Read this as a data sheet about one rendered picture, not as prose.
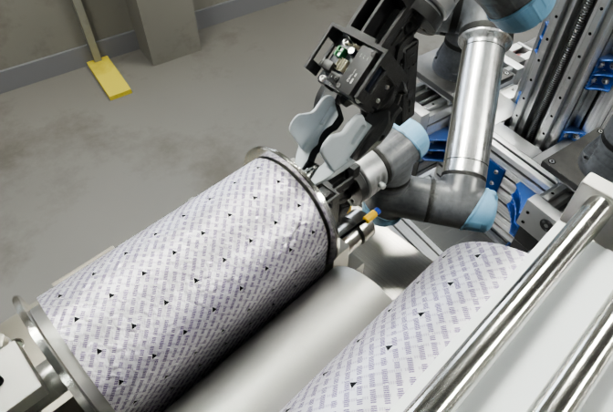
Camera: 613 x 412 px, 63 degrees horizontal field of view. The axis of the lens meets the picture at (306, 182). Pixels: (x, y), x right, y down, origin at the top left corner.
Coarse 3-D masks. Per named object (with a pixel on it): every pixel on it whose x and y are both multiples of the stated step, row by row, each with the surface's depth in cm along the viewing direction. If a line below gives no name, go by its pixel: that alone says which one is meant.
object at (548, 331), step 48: (576, 192) 29; (576, 240) 25; (528, 288) 24; (576, 288) 26; (480, 336) 22; (528, 336) 24; (576, 336) 24; (432, 384) 21; (480, 384) 22; (528, 384) 22; (576, 384) 20
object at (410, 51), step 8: (416, 40) 52; (408, 48) 51; (416, 48) 52; (408, 56) 52; (416, 56) 53; (408, 64) 53; (416, 64) 54; (408, 72) 54; (416, 72) 55; (408, 80) 54; (408, 88) 55; (408, 96) 56; (400, 104) 57; (408, 104) 57; (400, 112) 58; (408, 112) 58; (400, 120) 58
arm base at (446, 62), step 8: (440, 48) 143; (448, 48) 138; (456, 48) 136; (440, 56) 141; (448, 56) 138; (456, 56) 137; (432, 64) 145; (440, 64) 141; (448, 64) 139; (456, 64) 138; (440, 72) 142; (448, 72) 140; (456, 72) 139; (448, 80) 141; (456, 80) 140
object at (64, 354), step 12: (36, 312) 40; (36, 324) 38; (48, 324) 38; (48, 336) 38; (60, 336) 38; (60, 348) 37; (60, 360) 37; (72, 360) 37; (72, 372) 37; (84, 372) 37; (84, 384) 37; (96, 396) 38; (96, 408) 38; (108, 408) 39
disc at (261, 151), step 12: (252, 156) 53; (264, 156) 51; (276, 156) 49; (288, 168) 48; (300, 168) 48; (300, 180) 48; (312, 192) 47; (324, 204) 47; (324, 216) 48; (336, 228) 48; (336, 240) 49; (336, 252) 50
